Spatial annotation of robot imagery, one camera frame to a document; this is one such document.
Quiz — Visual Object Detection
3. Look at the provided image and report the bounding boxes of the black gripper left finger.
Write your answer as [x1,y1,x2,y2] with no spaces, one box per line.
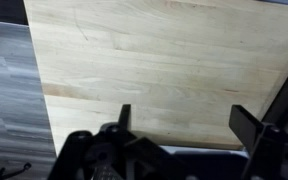
[47,103,188,180]

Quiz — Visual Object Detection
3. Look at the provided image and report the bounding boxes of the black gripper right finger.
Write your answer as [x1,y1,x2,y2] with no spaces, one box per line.
[228,104,288,180]

